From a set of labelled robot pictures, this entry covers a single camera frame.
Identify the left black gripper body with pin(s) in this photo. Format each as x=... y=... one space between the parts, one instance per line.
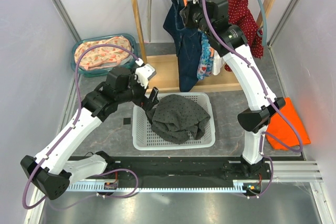
x=144 y=102

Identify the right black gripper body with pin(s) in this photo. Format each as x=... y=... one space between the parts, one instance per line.
x=193 y=17

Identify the blue denim skirt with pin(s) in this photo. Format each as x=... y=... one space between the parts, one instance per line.
x=187 y=45

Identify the grey dotted skirt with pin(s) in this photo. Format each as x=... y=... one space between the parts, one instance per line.
x=176 y=118

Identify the beige clothes hanger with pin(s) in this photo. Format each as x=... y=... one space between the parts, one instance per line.
x=149 y=13

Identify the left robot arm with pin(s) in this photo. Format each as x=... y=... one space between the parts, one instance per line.
x=49 y=170

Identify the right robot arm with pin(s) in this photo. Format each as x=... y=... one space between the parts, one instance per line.
x=229 y=41

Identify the grey-blue clothes hanger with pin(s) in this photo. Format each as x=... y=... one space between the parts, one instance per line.
x=262 y=30

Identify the small black floor marker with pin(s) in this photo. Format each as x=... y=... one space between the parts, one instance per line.
x=126 y=121

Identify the wooden clothes rack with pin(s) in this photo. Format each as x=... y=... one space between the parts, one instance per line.
x=166 y=78

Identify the white plastic basket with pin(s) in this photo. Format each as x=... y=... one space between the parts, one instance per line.
x=144 y=139

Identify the red dotted garment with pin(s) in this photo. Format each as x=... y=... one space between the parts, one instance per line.
x=240 y=15

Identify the white garment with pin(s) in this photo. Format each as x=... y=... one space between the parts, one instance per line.
x=218 y=63

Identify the blue floral garment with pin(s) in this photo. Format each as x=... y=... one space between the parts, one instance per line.
x=204 y=58

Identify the teal tub with clothes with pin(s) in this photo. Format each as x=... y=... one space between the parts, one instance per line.
x=99 y=61

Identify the orange folded cloth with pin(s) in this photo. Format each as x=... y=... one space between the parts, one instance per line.
x=282 y=131

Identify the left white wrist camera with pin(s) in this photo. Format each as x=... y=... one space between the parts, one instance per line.
x=145 y=72

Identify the light blue cable duct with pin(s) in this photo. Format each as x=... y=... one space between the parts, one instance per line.
x=100 y=186

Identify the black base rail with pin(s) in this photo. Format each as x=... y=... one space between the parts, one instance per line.
x=180 y=171

